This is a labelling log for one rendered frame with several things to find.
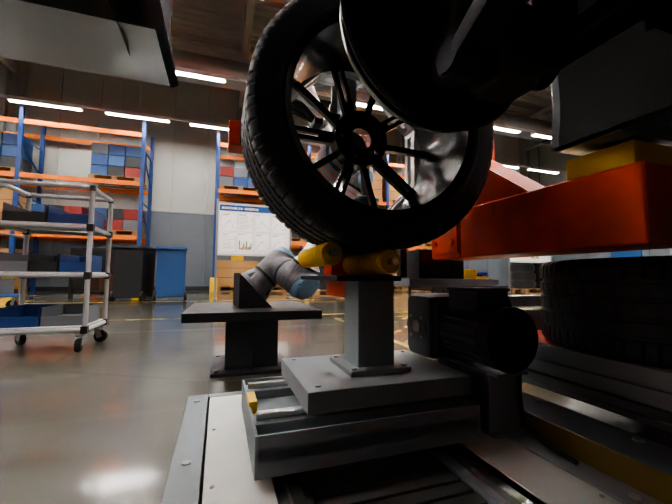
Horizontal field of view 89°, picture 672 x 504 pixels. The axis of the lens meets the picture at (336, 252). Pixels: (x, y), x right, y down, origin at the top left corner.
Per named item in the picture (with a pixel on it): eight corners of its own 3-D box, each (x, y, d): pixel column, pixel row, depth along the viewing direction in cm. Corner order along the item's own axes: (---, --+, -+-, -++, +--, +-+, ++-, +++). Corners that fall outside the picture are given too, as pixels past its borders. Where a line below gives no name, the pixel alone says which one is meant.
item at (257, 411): (253, 487, 60) (255, 430, 61) (241, 410, 94) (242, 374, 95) (481, 444, 76) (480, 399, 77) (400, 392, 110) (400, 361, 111)
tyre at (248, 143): (534, 168, 96) (354, 305, 75) (474, 188, 118) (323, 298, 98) (418, -55, 88) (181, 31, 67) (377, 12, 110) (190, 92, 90)
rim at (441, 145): (503, 157, 92) (362, 257, 77) (449, 179, 114) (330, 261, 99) (411, -17, 86) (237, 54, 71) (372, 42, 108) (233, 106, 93)
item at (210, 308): (192, 355, 193) (194, 302, 196) (296, 349, 212) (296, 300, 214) (178, 389, 137) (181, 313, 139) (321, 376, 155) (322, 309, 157)
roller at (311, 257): (322, 264, 78) (323, 239, 78) (295, 267, 106) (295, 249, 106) (346, 265, 80) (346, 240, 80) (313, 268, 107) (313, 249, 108)
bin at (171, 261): (152, 301, 587) (155, 245, 594) (154, 299, 645) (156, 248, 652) (186, 300, 610) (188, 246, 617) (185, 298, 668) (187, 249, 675)
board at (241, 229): (212, 300, 624) (215, 195, 638) (213, 298, 671) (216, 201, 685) (293, 299, 670) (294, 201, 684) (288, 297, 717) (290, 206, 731)
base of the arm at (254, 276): (237, 275, 184) (250, 263, 187) (260, 301, 188) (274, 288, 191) (241, 275, 166) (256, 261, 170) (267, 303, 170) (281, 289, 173)
